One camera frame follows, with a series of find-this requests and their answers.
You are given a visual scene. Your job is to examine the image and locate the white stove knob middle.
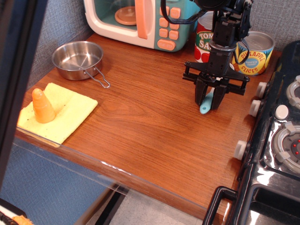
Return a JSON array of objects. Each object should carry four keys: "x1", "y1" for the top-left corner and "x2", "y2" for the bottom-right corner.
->
[{"x1": 249, "y1": 100, "x2": 261, "y2": 117}]

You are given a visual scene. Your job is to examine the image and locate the white stove knob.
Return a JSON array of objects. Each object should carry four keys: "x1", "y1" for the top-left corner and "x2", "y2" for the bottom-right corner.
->
[
  {"x1": 234, "y1": 140, "x2": 247, "y2": 160},
  {"x1": 249, "y1": 100, "x2": 261, "y2": 117},
  {"x1": 255, "y1": 82, "x2": 268, "y2": 98}
]

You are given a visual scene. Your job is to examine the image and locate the tomato sauce can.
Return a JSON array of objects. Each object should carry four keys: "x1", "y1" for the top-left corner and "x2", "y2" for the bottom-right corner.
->
[{"x1": 194, "y1": 11, "x2": 213, "y2": 63}]

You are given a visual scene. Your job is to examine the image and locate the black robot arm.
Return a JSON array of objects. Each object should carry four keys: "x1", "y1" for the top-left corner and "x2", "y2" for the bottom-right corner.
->
[{"x1": 183, "y1": 0, "x2": 252, "y2": 110}]

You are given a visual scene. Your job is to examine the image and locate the orange object bottom left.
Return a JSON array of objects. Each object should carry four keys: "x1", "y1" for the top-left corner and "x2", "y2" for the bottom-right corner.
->
[{"x1": 12, "y1": 215, "x2": 33, "y2": 225}]

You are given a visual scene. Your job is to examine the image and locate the teal toy microwave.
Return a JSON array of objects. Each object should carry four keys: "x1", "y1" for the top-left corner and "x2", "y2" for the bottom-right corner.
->
[{"x1": 84, "y1": 0, "x2": 200, "y2": 52}]

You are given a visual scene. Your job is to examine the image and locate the white stove knob lower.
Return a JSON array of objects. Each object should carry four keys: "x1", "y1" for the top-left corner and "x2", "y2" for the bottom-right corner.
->
[{"x1": 234, "y1": 140, "x2": 247, "y2": 160}]

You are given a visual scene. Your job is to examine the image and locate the clear acrylic table guard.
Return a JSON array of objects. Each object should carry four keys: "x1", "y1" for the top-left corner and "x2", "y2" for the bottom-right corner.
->
[{"x1": 14, "y1": 128, "x2": 205, "y2": 225}]

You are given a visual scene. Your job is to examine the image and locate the pineapple slices can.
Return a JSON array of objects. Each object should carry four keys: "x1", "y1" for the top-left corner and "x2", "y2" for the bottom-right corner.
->
[{"x1": 232, "y1": 31, "x2": 275, "y2": 75}]

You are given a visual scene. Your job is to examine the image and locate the black cable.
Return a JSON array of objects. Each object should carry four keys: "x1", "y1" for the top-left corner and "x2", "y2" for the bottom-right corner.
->
[{"x1": 160, "y1": 0, "x2": 208, "y2": 25}]

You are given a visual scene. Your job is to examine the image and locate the black toy stove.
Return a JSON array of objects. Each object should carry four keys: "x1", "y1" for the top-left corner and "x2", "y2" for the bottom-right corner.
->
[{"x1": 203, "y1": 41, "x2": 300, "y2": 225}]

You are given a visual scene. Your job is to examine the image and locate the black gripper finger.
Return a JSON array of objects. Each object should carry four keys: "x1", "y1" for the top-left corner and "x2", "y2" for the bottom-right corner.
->
[
  {"x1": 211, "y1": 78, "x2": 229, "y2": 110},
  {"x1": 195, "y1": 73, "x2": 210, "y2": 106}
]

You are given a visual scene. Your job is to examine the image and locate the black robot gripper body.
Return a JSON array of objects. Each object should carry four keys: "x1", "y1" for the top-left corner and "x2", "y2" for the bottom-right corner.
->
[{"x1": 183, "y1": 40, "x2": 249, "y2": 95}]

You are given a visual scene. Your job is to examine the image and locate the yellow cloth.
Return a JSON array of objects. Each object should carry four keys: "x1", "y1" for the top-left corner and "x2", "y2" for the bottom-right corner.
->
[{"x1": 17, "y1": 83, "x2": 98, "y2": 148}]

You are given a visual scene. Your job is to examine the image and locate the orange toy carrot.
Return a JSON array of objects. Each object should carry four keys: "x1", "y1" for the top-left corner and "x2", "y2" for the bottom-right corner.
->
[{"x1": 32, "y1": 88, "x2": 56, "y2": 123}]

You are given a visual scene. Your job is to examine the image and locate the small steel pan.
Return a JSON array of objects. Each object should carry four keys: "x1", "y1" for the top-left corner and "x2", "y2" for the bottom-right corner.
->
[{"x1": 52, "y1": 41, "x2": 111, "y2": 89}]

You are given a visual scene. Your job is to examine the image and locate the grey ladle with teal handle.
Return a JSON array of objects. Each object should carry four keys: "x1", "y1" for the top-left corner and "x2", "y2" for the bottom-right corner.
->
[{"x1": 200, "y1": 87, "x2": 215, "y2": 114}]

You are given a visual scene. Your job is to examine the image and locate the white stove knob upper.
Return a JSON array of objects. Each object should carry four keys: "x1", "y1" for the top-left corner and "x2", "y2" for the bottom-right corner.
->
[{"x1": 255, "y1": 82, "x2": 268, "y2": 98}]

